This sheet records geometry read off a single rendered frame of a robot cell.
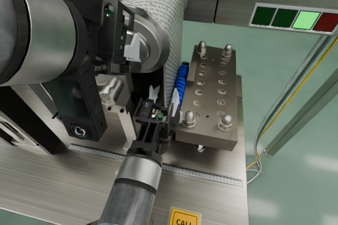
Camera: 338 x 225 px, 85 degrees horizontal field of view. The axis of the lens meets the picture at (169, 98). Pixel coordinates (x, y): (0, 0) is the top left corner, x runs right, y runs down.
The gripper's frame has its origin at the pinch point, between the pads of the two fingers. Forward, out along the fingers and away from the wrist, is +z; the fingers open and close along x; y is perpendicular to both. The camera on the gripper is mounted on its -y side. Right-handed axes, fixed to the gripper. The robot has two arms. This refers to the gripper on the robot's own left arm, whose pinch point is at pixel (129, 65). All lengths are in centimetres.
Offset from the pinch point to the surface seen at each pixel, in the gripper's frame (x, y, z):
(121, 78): 2.5, -2.9, 3.1
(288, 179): -92, -71, 107
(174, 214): -12.7, -34.6, 6.7
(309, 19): -42, 20, 31
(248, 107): -65, -30, 156
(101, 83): 10.6, -5.7, 9.6
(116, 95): 2.1, -6.1, 0.4
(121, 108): 2.6, -9.9, 4.6
